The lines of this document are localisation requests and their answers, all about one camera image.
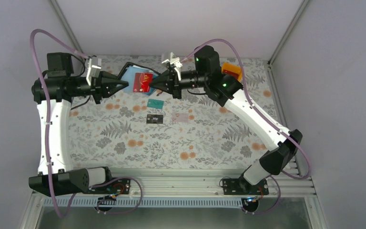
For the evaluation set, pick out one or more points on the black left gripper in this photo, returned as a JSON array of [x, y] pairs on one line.
[[105, 86]]

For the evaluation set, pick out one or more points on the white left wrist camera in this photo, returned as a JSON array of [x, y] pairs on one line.
[[94, 67]]

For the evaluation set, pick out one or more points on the perforated cable duct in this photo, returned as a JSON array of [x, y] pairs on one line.
[[147, 202]]

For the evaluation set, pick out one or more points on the red VIP credit card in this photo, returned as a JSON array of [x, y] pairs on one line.
[[141, 82]]

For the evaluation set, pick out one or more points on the aluminium frame corner post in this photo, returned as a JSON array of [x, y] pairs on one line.
[[63, 21]]

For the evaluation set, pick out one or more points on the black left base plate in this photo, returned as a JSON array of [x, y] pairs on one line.
[[118, 186]]

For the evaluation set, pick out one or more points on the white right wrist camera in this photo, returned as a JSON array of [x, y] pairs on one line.
[[169, 59]]

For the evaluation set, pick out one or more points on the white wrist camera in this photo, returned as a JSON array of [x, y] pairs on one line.
[[169, 59], [94, 67]]

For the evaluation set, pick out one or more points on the pale pink floral card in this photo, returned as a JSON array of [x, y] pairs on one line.
[[180, 117]]

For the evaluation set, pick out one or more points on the right aluminium frame post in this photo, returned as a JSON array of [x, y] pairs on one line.
[[288, 31]]

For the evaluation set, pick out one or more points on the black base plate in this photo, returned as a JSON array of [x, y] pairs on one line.
[[239, 186], [118, 186]]

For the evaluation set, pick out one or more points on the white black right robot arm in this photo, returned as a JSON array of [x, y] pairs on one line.
[[221, 83]]

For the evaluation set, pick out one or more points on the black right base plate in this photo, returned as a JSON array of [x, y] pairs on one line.
[[239, 186]]

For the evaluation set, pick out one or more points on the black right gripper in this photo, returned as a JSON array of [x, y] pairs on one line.
[[173, 87]]

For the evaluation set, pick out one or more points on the floral table cover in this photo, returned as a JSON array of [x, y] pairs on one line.
[[114, 133]]

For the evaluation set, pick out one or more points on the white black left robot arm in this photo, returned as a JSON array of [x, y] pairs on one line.
[[53, 95]]

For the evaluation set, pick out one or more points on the dark VIP credit card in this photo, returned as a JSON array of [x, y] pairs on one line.
[[154, 118]]

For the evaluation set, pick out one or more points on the teal magnetic stripe card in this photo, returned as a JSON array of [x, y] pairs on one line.
[[156, 104]]

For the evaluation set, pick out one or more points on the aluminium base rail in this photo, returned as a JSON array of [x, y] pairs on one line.
[[205, 183]]

